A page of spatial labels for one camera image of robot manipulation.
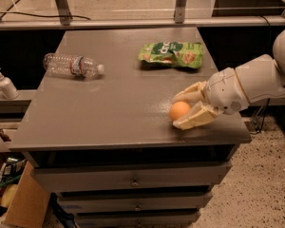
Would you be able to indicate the metal rail frame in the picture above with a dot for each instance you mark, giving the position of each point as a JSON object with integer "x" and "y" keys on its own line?
{"x": 100, "y": 14}

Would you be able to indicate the cardboard box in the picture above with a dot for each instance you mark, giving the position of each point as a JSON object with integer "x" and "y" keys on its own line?
{"x": 23, "y": 202}

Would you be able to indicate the clear plastic water bottle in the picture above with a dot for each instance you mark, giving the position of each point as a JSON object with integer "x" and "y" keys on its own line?
{"x": 57, "y": 64}

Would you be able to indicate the green snack bag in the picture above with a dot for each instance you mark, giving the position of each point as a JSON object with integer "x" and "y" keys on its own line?
{"x": 173, "y": 54}

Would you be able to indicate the grey drawer cabinet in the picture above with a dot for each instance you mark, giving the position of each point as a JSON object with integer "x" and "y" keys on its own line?
{"x": 107, "y": 147}

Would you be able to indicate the white pump dispenser bottle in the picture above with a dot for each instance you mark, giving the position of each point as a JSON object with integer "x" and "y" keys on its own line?
{"x": 7, "y": 87}

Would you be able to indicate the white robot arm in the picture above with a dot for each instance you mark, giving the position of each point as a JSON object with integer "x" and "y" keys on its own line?
{"x": 263, "y": 77}

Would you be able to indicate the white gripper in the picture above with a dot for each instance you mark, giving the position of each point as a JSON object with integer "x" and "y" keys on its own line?
{"x": 224, "y": 89}

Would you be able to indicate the orange fruit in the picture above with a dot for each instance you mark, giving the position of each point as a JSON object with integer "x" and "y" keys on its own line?
{"x": 178, "y": 110}

